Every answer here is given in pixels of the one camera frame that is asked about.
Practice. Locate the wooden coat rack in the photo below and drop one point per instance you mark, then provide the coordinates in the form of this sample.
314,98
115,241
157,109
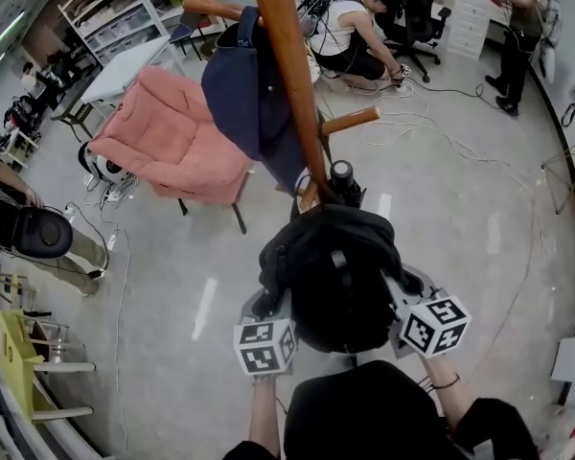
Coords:
287,65

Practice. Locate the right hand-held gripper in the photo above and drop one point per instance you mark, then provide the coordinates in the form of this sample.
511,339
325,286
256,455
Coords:
436,326

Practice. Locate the person's black clothed torso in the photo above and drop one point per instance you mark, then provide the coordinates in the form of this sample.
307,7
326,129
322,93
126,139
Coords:
364,415

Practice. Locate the yellow stool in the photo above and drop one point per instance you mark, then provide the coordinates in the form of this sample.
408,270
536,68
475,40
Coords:
14,362

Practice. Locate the black small table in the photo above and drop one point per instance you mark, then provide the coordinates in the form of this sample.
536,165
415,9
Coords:
69,108

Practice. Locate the black plastic chair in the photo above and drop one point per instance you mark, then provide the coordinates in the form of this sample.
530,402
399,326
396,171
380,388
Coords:
184,29

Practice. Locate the black headphone carrying case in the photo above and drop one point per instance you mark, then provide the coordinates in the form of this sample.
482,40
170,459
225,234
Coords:
45,233

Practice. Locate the black wristband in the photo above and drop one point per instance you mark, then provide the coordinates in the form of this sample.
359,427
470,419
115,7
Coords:
445,385

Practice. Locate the white rectangular table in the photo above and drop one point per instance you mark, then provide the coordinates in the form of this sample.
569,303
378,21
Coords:
124,67

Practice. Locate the navy hanging bag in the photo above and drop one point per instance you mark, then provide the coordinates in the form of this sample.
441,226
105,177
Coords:
239,94

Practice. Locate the white hutch cabinet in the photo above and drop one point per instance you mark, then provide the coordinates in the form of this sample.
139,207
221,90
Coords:
467,22

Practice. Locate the white power strip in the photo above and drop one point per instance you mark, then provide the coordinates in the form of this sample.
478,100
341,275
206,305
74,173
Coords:
403,88

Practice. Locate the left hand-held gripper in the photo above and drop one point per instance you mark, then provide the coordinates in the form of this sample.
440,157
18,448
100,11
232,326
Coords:
263,348

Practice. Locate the person's left forearm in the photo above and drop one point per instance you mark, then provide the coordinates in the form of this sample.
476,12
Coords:
263,415

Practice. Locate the black folded umbrella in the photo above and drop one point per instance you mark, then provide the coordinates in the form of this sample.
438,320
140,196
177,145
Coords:
342,173

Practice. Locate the yellow wooden chair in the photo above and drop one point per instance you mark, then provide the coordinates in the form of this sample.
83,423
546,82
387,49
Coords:
64,367

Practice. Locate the white round pet carrier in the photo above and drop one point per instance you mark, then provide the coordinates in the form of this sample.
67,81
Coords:
108,166

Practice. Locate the person's right forearm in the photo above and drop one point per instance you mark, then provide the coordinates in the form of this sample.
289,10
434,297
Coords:
448,400

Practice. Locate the white metal storage shelf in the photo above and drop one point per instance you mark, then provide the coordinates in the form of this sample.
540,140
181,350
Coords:
120,12

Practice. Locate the pink padded armchair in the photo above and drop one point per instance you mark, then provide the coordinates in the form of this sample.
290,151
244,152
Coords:
172,142

